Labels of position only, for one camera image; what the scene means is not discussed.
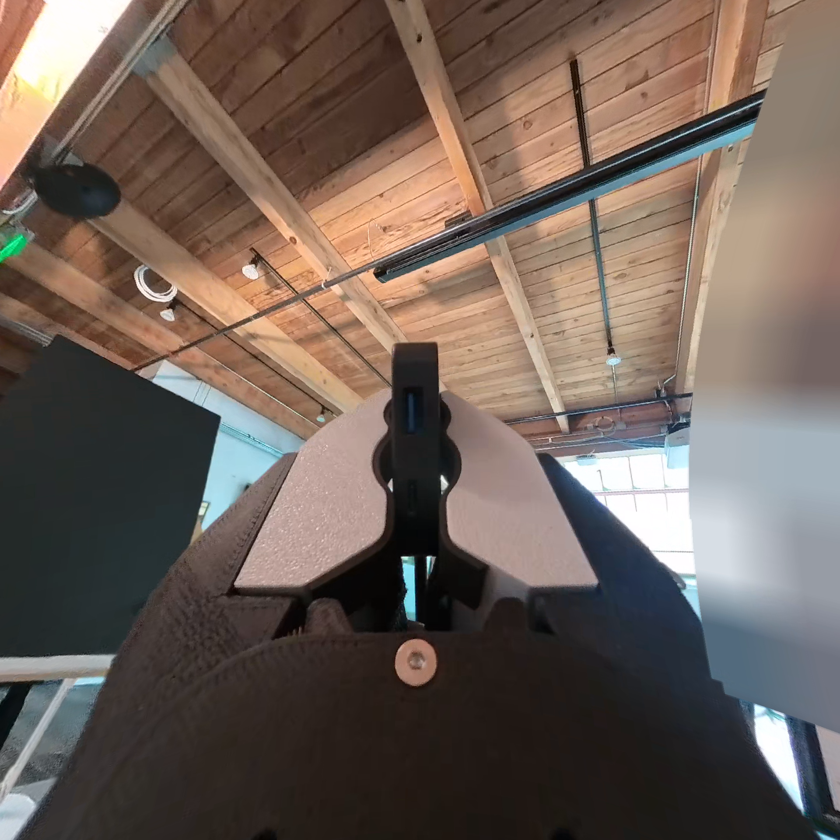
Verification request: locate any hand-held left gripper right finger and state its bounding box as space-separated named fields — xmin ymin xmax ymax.
xmin=436 ymin=391 xmax=599 ymax=608

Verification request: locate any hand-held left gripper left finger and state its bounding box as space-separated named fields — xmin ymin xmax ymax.
xmin=235 ymin=387 xmax=396 ymax=590

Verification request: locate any black usb hub adapter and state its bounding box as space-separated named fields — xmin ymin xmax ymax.
xmin=386 ymin=340 xmax=442 ymax=624

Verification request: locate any black boom pole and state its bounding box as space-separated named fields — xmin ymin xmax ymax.
xmin=133 ymin=91 xmax=767 ymax=373

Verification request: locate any black ceiling light track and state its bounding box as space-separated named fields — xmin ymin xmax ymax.
xmin=568 ymin=59 xmax=619 ymax=355

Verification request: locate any green exit sign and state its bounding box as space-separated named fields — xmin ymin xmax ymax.
xmin=0 ymin=223 xmax=35 ymax=265

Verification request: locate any white cable coil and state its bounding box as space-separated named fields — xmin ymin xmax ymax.
xmin=133 ymin=264 xmax=179 ymax=305

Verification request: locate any black dome camera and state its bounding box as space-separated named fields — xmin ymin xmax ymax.
xmin=31 ymin=163 xmax=123 ymax=219

